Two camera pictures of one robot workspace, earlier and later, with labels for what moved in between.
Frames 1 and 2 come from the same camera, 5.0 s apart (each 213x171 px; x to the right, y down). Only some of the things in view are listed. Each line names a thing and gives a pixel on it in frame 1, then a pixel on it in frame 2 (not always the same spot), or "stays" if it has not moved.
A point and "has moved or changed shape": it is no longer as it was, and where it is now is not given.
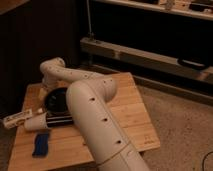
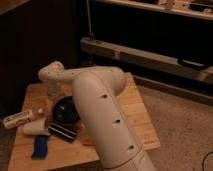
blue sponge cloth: x=41 y=145 stays
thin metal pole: x=89 y=19 stays
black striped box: x=59 y=120 -> x=64 y=131
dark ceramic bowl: x=56 y=101 has moved or changed shape
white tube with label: x=13 y=120 stays
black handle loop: x=192 y=63 stays
